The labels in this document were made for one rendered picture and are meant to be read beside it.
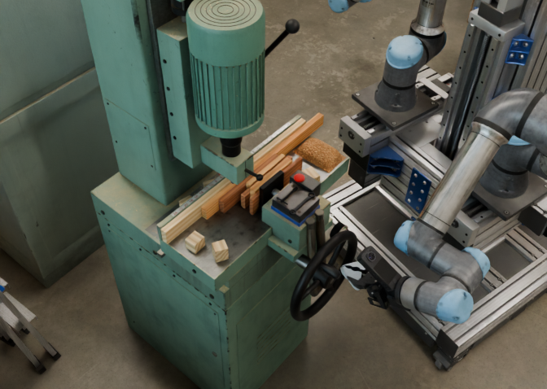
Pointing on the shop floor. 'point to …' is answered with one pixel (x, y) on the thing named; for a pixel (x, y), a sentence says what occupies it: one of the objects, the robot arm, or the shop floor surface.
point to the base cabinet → (207, 316)
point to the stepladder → (13, 315)
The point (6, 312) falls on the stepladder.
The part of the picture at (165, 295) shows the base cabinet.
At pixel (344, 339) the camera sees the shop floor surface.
